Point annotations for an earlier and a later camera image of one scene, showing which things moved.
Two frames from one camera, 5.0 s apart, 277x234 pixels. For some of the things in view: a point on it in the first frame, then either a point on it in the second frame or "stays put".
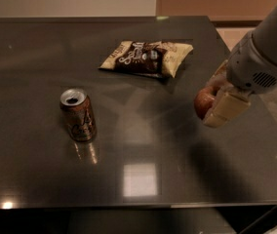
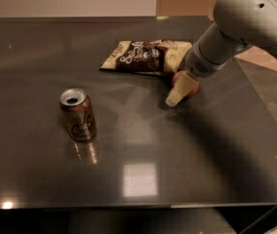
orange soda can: x=78 y=113 stays put
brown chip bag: x=158 y=59 stays put
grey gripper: x=250 y=68 → x=197 y=63
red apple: x=204 y=99 → x=176 y=78
